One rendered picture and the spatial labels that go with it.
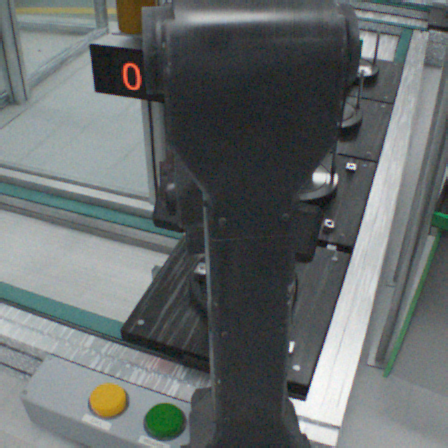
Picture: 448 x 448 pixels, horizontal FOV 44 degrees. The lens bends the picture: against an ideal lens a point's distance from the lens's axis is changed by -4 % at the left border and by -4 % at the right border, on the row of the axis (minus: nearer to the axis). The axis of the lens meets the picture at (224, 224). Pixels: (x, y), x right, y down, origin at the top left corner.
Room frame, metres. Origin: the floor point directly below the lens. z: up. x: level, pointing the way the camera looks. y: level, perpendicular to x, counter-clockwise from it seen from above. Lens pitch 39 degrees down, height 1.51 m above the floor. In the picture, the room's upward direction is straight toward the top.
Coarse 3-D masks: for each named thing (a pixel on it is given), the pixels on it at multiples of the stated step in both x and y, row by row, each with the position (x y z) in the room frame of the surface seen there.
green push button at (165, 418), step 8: (152, 408) 0.35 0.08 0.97; (160, 408) 0.35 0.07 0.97; (168, 408) 0.35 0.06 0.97; (176, 408) 0.35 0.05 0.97; (152, 416) 0.34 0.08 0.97; (160, 416) 0.34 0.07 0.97; (168, 416) 0.34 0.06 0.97; (176, 416) 0.34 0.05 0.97; (152, 424) 0.33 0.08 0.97; (160, 424) 0.33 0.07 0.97; (168, 424) 0.33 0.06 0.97; (176, 424) 0.33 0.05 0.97; (152, 432) 0.32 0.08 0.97; (160, 432) 0.32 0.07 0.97; (168, 432) 0.32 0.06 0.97; (176, 432) 0.32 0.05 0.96
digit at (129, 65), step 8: (120, 56) 0.69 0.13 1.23; (128, 56) 0.68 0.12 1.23; (136, 56) 0.68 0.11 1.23; (120, 64) 0.69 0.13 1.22; (128, 64) 0.68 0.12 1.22; (136, 64) 0.68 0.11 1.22; (120, 72) 0.69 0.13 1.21; (128, 72) 0.68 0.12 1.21; (136, 72) 0.68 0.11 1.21; (120, 80) 0.69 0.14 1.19; (128, 80) 0.69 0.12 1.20; (136, 80) 0.68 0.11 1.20; (144, 80) 0.68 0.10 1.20; (120, 88) 0.69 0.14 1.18; (128, 88) 0.69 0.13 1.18; (136, 88) 0.68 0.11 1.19; (144, 88) 0.68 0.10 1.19; (144, 96) 0.68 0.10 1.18
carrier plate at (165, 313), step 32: (192, 256) 0.60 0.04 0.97; (320, 256) 0.60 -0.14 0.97; (160, 288) 0.53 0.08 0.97; (320, 288) 0.53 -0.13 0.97; (128, 320) 0.48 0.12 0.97; (160, 320) 0.48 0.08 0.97; (192, 320) 0.48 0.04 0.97; (320, 320) 0.48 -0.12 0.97; (192, 352) 0.43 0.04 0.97; (320, 352) 0.43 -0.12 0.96; (288, 384) 0.38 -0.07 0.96
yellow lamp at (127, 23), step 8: (120, 0) 0.69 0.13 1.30; (128, 0) 0.68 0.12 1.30; (136, 0) 0.68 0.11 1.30; (144, 0) 0.69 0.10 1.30; (152, 0) 0.70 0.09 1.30; (120, 8) 0.69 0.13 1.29; (128, 8) 0.68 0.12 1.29; (136, 8) 0.68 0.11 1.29; (120, 16) 0.69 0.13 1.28; (128, 16) 0.68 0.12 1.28; (136, 16) 0.68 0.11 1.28; (120, 24) 0.69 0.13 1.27; (128, 24) 0.68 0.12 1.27; (136, 24) 0.68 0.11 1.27; (128, 32) 0.68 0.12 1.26; (136, 32) 0.68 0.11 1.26
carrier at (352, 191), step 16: (336, 144) 0.77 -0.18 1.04; (336, 160) 0.77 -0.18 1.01; (352, 160) 0.85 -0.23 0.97; (320, 176) 0.77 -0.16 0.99; (336, 176) 0.77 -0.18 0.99; (352, 176) 0.80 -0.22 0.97; (368, 176) 0.80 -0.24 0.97; (304, 192) 0.72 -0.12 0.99; (320, 192) 0.72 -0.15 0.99; (336, 192) 0.74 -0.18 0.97; (352, 192) 0.75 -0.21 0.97; (368, 192) 0.75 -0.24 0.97; (336, 208) 0.71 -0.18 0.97; (352, 208) 0.71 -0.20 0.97; (336, 224) 0.67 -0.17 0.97; (352, 224) 0.67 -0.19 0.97; (320, 240) 0.63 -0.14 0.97; (336, 240) 0.63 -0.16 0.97; (352, 240) 0.63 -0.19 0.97
